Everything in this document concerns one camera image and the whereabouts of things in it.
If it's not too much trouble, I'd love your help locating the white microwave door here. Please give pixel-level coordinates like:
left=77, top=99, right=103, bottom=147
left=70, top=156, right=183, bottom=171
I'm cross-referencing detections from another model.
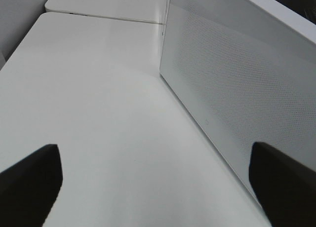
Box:
left=160, top=0, right=316, bottom=189

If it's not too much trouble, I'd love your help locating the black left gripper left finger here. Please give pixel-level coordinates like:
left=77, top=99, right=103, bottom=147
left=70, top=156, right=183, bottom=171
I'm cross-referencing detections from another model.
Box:
left=0, top=144, right=63, bottom=227

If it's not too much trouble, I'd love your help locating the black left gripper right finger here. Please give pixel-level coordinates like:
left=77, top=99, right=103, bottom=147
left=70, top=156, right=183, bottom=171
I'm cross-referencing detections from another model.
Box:
left=248, top=142, right=316, bottom=227

